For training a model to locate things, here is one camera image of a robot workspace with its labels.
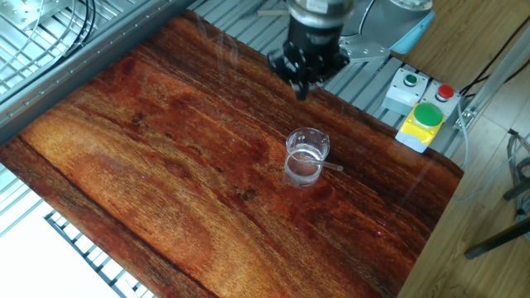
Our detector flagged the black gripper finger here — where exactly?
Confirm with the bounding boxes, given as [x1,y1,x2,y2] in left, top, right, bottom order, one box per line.
[267,41,311,102]
[308,47,351,89]

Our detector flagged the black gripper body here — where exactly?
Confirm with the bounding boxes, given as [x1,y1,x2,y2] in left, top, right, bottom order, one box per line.
[283,16,345,67]

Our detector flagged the clear glass stirring rod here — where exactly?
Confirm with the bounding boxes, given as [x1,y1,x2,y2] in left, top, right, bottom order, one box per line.
[296,153,345,173]

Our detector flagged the clear glass beaker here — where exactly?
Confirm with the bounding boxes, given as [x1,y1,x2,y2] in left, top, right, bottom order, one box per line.
[283,127,331,188]

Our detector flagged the silver force torque sensor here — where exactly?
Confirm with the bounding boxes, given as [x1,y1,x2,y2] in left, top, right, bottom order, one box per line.
[286,0,356,29]

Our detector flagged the grey box small green button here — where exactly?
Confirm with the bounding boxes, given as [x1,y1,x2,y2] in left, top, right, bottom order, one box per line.
[381,68,431,116]

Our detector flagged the yellow box large green button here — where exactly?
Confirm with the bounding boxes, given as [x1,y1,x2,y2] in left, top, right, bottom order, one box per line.
[395,102,447,154]

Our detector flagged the grey box red button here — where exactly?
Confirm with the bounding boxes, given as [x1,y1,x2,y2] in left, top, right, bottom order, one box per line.
[420,80,462,125]

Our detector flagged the wood-grain table mat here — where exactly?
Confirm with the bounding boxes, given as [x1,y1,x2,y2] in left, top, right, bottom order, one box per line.
[0,10,464,298]

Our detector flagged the black metal leg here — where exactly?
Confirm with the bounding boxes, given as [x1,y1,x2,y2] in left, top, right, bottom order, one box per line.
[464,217,530,261]
[503,177,530,202]

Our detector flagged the aluminium mounting plate with holes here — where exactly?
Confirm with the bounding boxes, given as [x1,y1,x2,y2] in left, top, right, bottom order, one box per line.
[0,0,72,31]

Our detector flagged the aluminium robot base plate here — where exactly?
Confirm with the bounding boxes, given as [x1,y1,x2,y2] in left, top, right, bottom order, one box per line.
[341,39,399,66]

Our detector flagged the thin black floor cables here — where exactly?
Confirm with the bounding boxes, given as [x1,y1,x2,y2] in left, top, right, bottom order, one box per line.
[459,12,530,97]

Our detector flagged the grey cable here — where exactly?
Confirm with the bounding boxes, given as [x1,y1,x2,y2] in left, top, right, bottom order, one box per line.
[453,103,530,204]

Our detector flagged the aluminium frame post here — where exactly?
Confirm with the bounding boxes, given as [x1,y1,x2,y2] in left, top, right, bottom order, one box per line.
[453,26,530,132]

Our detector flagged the black table cables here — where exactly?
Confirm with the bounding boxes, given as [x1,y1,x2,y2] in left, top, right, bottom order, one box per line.
[61,0,98,57]

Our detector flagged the coloured cable bundle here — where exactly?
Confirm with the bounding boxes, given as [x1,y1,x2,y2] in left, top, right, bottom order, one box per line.
[507,127,530,241]

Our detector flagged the thin white cable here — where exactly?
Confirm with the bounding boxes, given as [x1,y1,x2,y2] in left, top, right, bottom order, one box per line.
[0,0,80,78]

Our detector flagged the grey aluminium rail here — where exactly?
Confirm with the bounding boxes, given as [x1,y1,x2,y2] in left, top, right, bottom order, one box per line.
[0,0,195,145]

